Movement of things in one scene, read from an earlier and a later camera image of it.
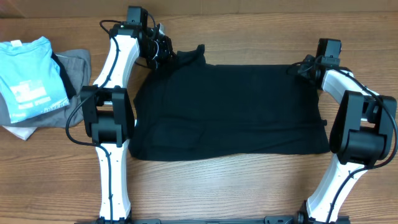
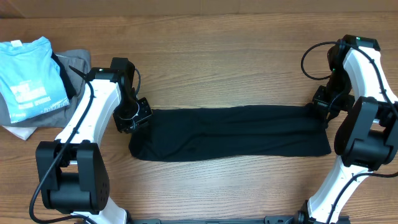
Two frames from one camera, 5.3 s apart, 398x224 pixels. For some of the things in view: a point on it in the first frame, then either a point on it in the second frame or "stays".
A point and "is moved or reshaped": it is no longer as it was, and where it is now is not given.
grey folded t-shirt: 77,64 stays
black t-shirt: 186,109 is moved or reshaped
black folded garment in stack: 68,86 stays
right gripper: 302,70 → 336,107
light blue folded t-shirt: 30,80 stays
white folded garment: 23,132 stays
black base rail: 269,219 stays
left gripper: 168,55 → 129,127
